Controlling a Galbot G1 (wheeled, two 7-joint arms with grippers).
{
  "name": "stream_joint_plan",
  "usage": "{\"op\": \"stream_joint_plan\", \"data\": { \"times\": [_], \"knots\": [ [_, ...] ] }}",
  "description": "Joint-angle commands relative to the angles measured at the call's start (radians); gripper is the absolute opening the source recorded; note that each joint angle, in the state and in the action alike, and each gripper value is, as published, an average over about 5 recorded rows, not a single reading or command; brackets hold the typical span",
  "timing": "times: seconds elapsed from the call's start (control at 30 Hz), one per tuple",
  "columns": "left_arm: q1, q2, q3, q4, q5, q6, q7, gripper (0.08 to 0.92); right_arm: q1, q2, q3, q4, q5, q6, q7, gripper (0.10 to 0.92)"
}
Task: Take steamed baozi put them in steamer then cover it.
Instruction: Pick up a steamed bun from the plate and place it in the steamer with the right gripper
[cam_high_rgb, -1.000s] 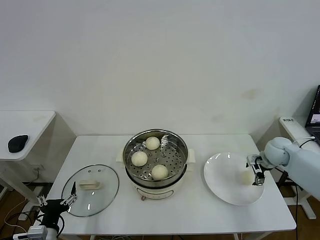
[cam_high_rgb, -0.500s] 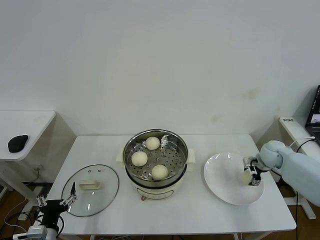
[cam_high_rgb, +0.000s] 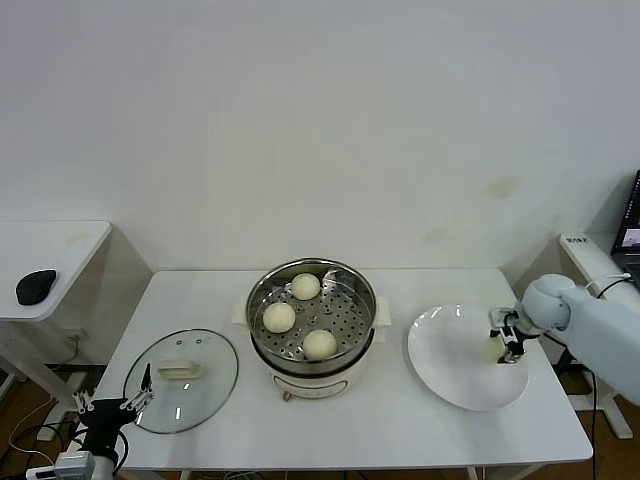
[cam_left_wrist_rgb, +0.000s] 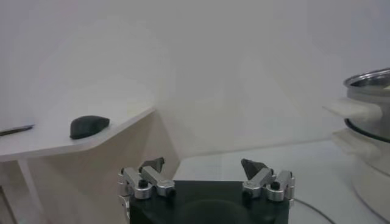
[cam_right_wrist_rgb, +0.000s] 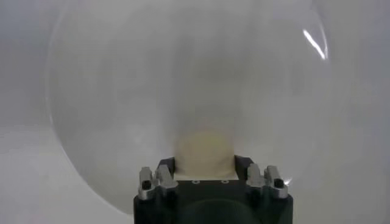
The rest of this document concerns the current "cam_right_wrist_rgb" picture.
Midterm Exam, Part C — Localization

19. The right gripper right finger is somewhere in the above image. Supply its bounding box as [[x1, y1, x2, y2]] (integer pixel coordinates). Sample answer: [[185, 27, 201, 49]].
[[234, 155, 289, 200]]

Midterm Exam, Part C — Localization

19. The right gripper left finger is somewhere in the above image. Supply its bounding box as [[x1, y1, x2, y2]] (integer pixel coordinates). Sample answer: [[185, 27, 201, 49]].
[[138, 156, 179, 201]]

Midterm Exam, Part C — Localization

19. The white steamed baozi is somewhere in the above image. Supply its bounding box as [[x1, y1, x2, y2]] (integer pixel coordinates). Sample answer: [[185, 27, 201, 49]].
[[172, 127, 240, 181]]

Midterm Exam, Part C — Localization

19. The round white plate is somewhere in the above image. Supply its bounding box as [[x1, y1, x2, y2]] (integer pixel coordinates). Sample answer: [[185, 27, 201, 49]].
[[45, 0, 333, 215]]

